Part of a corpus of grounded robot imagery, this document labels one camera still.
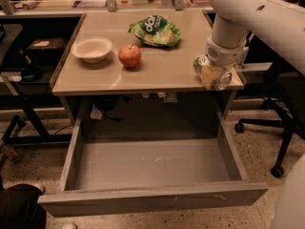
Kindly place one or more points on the black box on shelf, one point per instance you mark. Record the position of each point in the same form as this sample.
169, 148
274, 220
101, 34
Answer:
46, 51

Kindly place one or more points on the person's dark trouser leg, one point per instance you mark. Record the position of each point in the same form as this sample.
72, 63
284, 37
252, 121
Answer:
19, 208

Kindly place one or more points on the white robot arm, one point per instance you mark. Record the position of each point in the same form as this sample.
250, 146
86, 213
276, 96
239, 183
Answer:
281, 26

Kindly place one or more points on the white paper bowl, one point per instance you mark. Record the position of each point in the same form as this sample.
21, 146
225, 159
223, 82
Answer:
91, 50

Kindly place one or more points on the green chip bag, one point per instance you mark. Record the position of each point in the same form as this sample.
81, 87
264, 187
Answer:
156, 31

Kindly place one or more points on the red apple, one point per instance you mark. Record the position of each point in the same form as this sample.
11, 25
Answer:
129, 55

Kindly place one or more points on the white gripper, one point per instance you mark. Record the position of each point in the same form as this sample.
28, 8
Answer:
221, 56

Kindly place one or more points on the open grey top drawer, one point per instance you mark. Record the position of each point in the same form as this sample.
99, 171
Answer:
154, 156

